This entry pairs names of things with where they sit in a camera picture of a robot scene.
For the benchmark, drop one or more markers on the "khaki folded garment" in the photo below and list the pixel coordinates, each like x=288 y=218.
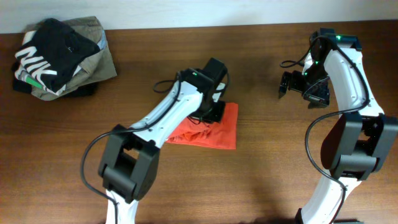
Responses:
x=94 y=69

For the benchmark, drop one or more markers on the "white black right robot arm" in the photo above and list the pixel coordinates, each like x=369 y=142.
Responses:
x=359 y=142

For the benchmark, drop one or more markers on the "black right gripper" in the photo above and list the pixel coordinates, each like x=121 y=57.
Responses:
x=319 y=97

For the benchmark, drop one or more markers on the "red orange t-shirt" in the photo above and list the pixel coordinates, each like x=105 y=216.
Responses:
x=220 y=135

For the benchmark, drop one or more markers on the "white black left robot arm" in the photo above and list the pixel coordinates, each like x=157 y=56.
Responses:
x=130 y=160

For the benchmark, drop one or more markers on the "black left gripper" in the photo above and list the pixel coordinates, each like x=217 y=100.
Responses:
x=216 y=111

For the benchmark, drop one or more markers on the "black white striped garment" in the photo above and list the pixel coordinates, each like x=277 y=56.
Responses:
x=86 y=46

